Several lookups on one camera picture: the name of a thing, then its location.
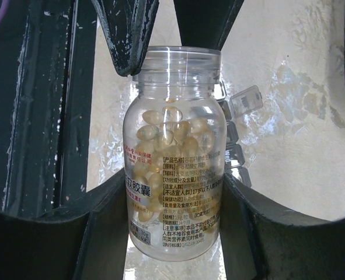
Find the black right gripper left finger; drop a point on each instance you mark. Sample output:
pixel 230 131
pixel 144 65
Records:
pixel 84 239

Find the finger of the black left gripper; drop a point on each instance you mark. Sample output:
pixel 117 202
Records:
pixel 127 27
pixel 206 23

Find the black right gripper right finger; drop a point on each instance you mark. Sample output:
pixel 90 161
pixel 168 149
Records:
pixel 262 239

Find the grey weekly pill organizer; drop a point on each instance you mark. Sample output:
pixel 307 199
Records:
pixel 235 106

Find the clear pill bottle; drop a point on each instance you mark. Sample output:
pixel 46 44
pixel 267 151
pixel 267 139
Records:
pixel 174 140

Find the black table front rail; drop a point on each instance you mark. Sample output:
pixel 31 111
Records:
pixel 47 51

